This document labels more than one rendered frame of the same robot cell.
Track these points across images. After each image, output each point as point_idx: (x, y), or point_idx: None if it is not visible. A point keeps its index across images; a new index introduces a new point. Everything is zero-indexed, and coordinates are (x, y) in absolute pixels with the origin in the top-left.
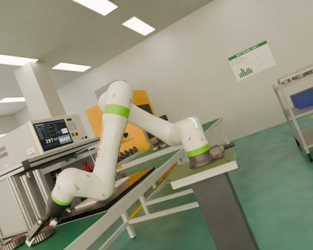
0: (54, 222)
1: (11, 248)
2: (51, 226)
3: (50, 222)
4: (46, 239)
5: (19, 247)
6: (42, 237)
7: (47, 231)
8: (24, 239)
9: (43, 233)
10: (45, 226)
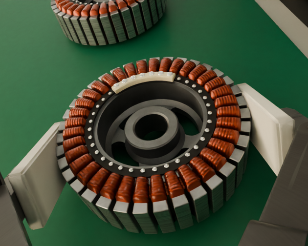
0: (275, 157)
1: (75, 37)
2: (225, 178)
3: (253, 103)
4: (137, 243)
5: (95, 62)
6: (114, 221)
7: (157, 216)
8: (139, 23)
9: (120, 215)
10: (218, 83)
